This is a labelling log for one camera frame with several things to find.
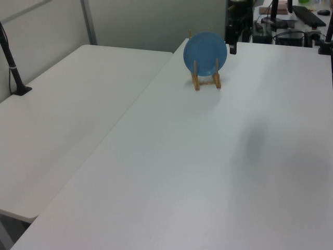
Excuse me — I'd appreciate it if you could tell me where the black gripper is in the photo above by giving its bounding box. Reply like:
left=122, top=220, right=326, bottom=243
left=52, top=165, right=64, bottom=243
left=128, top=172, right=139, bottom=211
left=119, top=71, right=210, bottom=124
left=225, top=4, right=254, bottom=55

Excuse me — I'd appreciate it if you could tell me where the blue round plate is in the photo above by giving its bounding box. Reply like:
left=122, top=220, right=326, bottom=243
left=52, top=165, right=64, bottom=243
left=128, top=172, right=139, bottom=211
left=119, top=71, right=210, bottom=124
left=183, top=31, right=228, bottom=77

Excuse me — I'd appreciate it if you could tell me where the wooden plate rack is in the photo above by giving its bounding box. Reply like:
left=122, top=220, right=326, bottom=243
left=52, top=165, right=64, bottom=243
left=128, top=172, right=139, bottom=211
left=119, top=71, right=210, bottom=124
left=188, top=27, right=222, bottom=91

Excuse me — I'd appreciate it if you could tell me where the black box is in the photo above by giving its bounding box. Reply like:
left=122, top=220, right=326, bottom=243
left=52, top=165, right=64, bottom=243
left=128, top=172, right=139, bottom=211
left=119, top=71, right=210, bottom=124
left=253, top=22, right=273, bottom=44

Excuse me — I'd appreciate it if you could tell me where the black monitor stand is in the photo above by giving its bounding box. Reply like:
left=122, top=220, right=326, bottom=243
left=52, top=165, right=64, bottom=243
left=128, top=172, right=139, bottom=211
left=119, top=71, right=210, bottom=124
left=260, top=0, right=287, bottom=30

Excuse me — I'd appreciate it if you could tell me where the black electronic device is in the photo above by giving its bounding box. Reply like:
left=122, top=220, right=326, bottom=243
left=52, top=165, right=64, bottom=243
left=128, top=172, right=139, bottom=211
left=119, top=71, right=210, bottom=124
left=275, top=30, right=305, bottom=47

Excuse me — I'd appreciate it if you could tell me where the pink notebook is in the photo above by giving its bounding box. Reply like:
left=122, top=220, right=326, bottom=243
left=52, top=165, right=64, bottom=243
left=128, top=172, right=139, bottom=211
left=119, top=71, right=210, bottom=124
left=259, top=0, right=289, bottom=15

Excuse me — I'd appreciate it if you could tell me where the black keyboard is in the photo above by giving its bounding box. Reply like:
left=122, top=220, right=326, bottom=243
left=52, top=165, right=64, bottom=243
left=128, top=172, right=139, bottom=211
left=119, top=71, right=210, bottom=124
left=292, top=5, right=327, bottom=28

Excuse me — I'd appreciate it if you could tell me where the black camera stand with clamp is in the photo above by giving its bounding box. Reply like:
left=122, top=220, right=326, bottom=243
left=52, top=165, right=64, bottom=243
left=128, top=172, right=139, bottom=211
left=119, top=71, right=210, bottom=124
left=316, top=0, right=333, bottom=56

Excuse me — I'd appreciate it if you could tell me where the grey partition post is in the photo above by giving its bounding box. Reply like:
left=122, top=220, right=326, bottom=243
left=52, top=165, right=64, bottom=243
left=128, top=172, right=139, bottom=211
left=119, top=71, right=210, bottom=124
left=80, top=0, right=98, bottom=46

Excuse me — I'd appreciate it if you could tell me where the black camera stand with base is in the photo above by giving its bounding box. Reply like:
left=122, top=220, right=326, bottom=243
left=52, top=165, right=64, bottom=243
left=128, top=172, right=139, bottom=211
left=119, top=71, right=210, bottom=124
left=0, top=20, right=33, bottom=97

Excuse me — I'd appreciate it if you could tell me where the thin black stand cable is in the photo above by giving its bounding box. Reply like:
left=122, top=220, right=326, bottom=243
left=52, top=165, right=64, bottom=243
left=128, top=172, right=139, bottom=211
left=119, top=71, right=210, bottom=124
left=7, top=68, right=14, bottom=95

